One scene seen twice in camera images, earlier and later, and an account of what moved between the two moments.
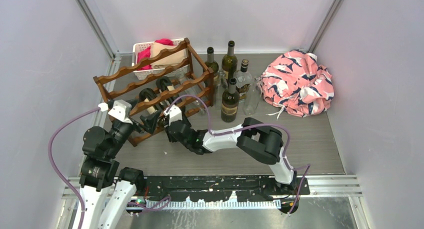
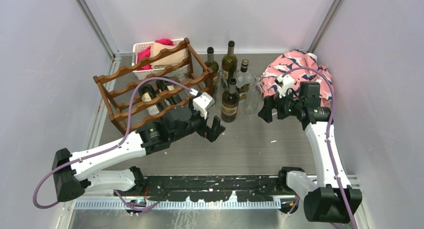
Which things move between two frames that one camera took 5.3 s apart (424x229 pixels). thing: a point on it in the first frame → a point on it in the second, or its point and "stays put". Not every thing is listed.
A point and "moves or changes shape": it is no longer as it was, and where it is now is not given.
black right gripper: (171, 138) → (271, 103)
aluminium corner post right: (338, 0) stays put
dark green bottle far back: (229, 62) stays put
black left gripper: (150, 121) → (211, 133)
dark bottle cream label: (147, 94) moves or changes shape
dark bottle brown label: (230, 103) stays put
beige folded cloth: (173, 59) stays put
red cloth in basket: (145, 53) stays put
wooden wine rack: (175, 79) stays put
